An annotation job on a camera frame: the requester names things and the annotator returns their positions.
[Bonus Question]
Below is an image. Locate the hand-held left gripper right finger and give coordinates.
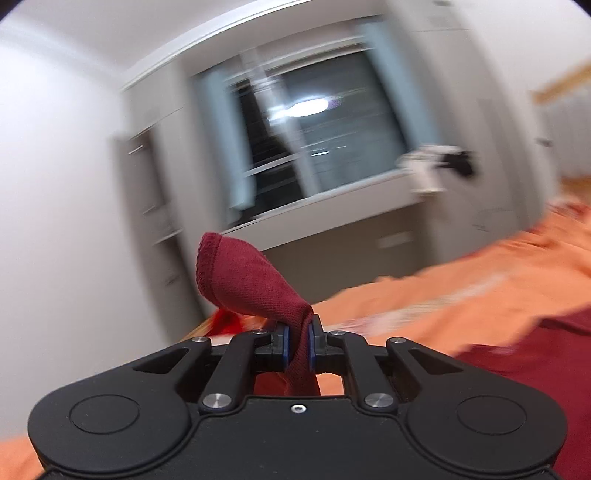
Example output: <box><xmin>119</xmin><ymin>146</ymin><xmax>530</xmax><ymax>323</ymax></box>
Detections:
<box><xmin>307</xmin><ymin>315</ymin><xmax>467</xmax><ymax>414</ymax></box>

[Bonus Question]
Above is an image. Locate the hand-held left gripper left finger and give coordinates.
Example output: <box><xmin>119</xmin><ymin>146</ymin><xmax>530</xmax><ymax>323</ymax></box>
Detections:
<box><xmin>132</xmin><ymin>322</ymin><xmax>291</xmax><ymax>414</ymax></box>

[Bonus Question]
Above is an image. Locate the dark red shirt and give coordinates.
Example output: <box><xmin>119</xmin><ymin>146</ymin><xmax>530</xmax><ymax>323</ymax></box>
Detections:
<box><xmin>196</xmin><ymin>232</ymin><xmax>591</xmax><ymax>480</ymax></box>

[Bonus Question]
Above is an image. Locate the bright red cloth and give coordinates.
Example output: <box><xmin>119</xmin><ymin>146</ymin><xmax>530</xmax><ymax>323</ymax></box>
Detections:
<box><xmin>208</xmin><ymin>308</ymin><xmax>252</xmax><ymax>334</ymax></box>

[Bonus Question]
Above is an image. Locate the grey window bench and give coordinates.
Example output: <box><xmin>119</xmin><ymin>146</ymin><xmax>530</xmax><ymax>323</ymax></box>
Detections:
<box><xmin>217</xmin><ymin>168</ymin><xmax>513</xmax><ymax>303</ymax></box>

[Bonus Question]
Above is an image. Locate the orange blanket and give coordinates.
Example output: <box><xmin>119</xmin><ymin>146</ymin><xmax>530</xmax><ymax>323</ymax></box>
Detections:
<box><xmin>0</xmin><ymin>198</ymin><xmax>591</xmax><ymax>480</ymax></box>

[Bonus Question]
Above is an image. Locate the grey shelf cabinet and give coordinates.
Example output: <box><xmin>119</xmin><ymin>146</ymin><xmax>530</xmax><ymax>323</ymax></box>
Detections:
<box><xmin>113</xmin><ymin>127</ymin><xmax>188</xmax><ymax>289</ymax></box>

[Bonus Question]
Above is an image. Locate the window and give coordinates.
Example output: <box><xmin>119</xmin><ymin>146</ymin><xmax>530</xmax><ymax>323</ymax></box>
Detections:
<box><xmin>194</xmin><ymin>44</ymin><xmax>444</xmax><ymax>232</ymax></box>

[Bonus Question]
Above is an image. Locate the white garment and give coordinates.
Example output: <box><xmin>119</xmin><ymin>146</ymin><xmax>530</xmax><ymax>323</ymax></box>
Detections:
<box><xmin>398</xmin><ymin>144</ymin><xmax>462</xmax><ymax>195</ymax></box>

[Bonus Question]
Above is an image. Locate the pale blue curtain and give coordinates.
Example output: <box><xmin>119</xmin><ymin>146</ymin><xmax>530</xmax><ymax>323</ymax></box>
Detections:
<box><xmin>201</xmin><ymin>71</ymin><xmax>257</xmax><ymax>210</ymax></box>

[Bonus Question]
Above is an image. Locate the black garment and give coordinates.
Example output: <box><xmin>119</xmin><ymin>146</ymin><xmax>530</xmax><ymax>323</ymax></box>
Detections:
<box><xmin>442</xmin><ymin>150</ymin><xmax>477</xmax><ymax>180</ymax></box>

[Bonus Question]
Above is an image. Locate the wooden beam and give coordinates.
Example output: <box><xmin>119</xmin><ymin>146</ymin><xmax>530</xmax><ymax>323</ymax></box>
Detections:
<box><xmin>531</xmin><ymin>62</ymin><xmax>591</xmax><ymax>104</ymax></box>

